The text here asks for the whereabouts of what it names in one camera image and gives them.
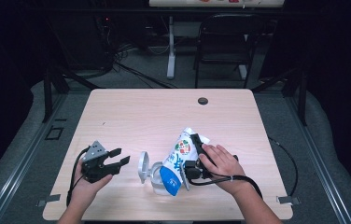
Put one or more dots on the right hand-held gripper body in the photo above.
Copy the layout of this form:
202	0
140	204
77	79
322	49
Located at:
195	171

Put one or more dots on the person's right hand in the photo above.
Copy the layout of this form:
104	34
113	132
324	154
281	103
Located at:
223	165

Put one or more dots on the black metal stand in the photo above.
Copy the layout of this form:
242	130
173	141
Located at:
47	99
302	102

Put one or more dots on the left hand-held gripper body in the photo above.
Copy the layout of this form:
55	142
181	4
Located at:
96	167

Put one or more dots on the clear jar with hinged lid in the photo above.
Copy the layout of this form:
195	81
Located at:
143	168

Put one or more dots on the aluminium floor rail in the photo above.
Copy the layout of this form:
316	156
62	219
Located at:
21	168
321	168

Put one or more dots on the person's left hand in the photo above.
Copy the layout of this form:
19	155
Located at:
84	190

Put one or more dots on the black equipment cabinet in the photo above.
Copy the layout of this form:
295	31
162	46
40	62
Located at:
80	40

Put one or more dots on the black table grommet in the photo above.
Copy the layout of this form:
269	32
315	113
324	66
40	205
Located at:
202	100

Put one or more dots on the black folding chair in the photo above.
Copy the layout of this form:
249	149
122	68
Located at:
223	46

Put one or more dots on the white and blue stand-up pouch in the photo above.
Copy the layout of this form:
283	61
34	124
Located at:
176	155

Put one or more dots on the white table leg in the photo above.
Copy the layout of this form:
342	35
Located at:
171	62
242	72

